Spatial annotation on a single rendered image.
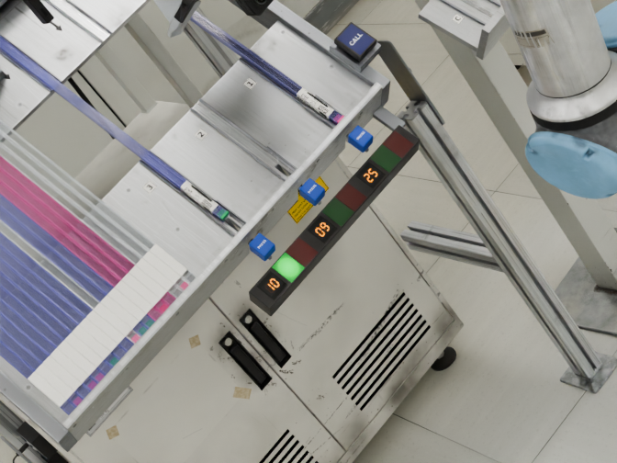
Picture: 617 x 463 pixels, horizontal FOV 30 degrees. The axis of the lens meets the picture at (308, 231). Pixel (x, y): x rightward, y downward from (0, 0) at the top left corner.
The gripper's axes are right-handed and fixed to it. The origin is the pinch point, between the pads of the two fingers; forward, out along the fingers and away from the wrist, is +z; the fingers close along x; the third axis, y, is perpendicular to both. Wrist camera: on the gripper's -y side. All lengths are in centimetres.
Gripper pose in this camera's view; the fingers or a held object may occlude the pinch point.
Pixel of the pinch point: (207, 5)
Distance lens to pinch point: 172.6
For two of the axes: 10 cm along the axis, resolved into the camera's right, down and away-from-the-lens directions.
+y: -7.5, -6.7, 0.1
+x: -6.4, 7.1, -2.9
